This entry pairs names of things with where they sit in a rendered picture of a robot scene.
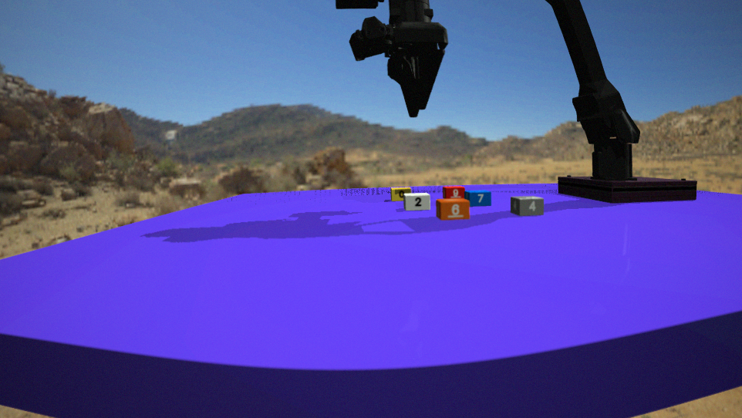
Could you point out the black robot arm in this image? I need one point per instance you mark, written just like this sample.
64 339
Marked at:
599 105

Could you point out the yellow block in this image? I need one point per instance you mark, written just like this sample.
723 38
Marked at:
398 192

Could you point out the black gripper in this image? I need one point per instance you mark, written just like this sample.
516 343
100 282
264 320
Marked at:
415 65

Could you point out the blue block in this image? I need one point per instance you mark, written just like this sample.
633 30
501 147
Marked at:
478 197

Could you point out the orange block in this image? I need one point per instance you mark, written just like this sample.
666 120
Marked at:
453 209

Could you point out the red block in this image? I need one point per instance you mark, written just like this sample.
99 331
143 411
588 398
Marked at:
453 192

